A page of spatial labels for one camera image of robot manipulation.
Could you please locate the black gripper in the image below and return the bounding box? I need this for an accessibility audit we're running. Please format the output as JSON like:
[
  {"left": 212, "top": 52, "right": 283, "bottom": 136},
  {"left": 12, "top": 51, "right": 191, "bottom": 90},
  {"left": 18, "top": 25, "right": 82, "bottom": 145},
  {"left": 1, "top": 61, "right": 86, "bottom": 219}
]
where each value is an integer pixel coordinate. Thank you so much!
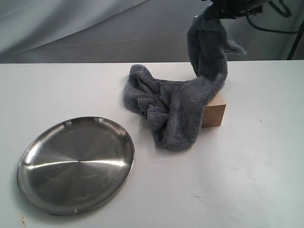
[{"left": 205, "top": 0, "right": 264, "bottom": 19}]

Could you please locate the light wooden cube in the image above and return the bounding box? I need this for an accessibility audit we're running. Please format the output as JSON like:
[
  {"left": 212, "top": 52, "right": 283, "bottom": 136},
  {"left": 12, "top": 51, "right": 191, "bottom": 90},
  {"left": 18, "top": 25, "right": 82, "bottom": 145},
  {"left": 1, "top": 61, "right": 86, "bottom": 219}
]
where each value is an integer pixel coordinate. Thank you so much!
[{"left": 202, "top": 92, "right": 226, "bottom": 128}]

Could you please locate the grey fluffy towel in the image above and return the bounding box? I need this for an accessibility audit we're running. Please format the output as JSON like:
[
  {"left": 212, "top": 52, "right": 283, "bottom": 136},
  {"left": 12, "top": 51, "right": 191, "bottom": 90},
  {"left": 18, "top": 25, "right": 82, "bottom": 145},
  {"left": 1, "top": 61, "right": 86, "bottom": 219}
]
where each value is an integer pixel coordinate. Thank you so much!
[{"left": 123, "top": 10, "right": 245, "bottom": 151}]

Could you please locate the black stand pole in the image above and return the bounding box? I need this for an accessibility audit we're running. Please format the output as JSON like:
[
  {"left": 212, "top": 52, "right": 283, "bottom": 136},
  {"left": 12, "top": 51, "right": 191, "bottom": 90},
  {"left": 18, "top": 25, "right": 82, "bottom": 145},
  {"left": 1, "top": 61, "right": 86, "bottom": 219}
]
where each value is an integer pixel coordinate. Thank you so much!
[{"left": 286, "top": 20, "right": 304, "bottom": 60}]

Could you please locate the round stainless steel plate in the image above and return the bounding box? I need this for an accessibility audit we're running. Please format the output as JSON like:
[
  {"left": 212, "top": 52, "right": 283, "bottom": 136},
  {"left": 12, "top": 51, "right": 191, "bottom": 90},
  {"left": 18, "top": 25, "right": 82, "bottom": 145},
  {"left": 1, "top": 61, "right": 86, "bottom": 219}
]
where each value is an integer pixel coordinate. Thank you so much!
[{"left": 17, "top": 116, "right": 135, "bottom": 216}]

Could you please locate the black cable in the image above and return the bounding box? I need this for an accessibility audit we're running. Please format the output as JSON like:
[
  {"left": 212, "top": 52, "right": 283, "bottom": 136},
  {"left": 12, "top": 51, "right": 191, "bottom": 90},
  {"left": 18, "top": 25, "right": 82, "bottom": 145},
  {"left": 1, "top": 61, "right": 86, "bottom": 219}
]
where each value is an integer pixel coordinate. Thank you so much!
[{"left": 244, "top": 0, "right": 301, "bottom": 34}]

